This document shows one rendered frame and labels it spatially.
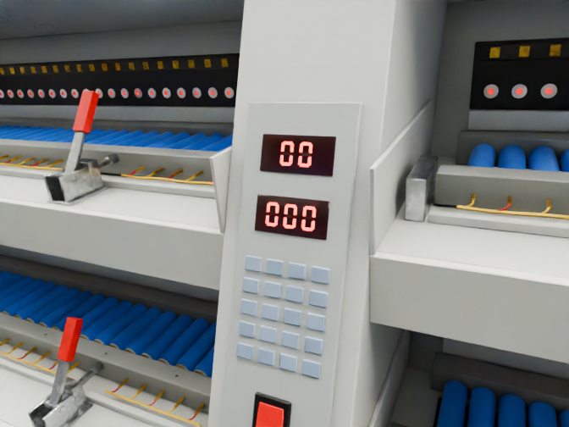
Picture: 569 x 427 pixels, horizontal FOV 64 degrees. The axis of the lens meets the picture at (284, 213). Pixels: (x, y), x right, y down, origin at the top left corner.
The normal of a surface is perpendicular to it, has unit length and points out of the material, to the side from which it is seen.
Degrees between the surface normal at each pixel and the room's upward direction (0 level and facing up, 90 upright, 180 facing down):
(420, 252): 23
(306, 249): 90
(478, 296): 112
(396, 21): 90
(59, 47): 90
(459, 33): 90
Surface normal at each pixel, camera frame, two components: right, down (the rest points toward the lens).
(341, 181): -0.42, 0.01
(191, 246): -0.42, 0.39
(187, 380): -0.07, -0.91
